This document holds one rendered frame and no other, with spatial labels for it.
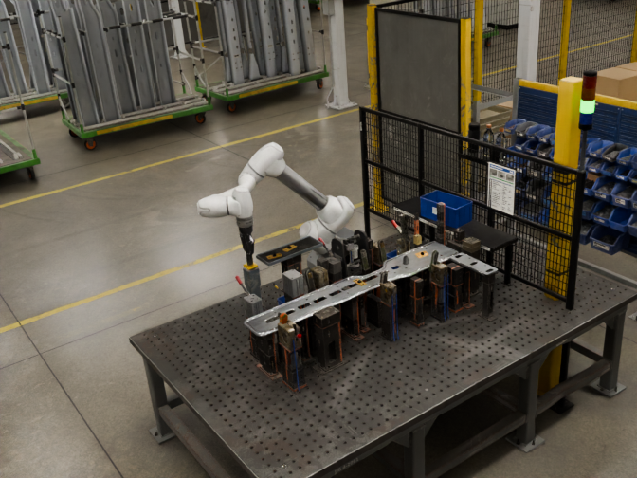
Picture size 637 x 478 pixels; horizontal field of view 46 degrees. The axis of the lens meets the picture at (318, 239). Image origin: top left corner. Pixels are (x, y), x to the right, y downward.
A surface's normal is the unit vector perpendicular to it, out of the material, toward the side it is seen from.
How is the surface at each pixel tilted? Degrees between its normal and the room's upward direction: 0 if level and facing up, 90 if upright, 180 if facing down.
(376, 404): 0
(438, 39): 89
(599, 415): 0
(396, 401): 0
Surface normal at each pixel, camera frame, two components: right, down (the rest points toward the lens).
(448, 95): -0.81, 0.32
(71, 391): -0.07, -0.90
